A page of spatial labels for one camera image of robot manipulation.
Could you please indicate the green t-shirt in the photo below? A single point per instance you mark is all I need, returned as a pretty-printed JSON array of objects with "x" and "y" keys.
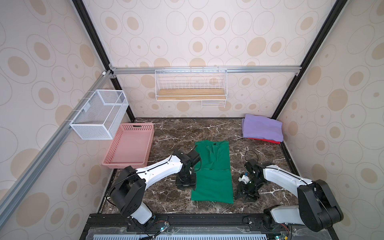
[{"x": 214, "y": 178}]

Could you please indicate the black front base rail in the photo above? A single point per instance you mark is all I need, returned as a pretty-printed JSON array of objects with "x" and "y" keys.
[{"x": 196, "y": 227}]

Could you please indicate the pink plastic basket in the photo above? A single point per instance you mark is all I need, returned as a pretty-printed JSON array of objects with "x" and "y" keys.
[{"x": 131, "y": 146}]

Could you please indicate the aluminium wall rail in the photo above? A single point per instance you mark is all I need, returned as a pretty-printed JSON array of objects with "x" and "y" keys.
[
  {"x": 182, "y": 70},
  {"x": 28, "y": 178}
]

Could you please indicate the white mesh wall basket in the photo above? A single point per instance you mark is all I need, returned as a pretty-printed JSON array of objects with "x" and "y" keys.
[{"x": 101, "y": 115}]

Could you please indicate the folded purple t-shirt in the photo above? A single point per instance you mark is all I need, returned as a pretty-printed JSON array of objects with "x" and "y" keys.
[{"x": 260, "y": 127}]

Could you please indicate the white wire wall shelf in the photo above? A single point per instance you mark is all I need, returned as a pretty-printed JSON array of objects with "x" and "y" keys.
[{"x": 211, "y": 89}]

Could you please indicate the aluminium wall rail left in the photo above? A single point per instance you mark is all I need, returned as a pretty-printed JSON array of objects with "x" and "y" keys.
[{"x": 28, "y": 178}]

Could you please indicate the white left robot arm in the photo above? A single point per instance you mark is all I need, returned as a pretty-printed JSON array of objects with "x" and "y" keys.
[{"x": 128, "y": 192}]

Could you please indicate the folded red t-shirt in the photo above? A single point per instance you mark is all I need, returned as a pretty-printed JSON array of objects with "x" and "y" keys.
[{"x": 269, "y": 141}]

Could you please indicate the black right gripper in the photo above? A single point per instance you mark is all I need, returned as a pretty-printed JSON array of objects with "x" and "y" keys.
[{"x": 247, "y": 191}]

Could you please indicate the aluminium wall rail back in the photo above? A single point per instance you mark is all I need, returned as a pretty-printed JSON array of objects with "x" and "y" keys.
[{"x": 182, "y": 70}]

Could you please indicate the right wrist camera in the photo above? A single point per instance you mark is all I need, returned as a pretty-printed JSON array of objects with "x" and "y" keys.
[{"x": 253, "y": 168}]

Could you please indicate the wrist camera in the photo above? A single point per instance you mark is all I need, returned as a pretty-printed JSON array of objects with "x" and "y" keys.
[
  {"x": 253, "y": 168},
  {"x": 194, "y": 158}
]

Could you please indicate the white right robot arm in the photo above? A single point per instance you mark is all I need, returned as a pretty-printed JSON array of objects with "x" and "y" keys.
[{"x": 317, "y": 208}]

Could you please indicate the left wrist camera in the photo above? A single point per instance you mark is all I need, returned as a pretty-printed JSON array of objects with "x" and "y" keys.
[{"x": 194, "y": 158}]

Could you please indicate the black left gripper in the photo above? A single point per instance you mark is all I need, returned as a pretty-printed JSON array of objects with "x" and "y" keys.
[{"x": 192, "y": 183}]

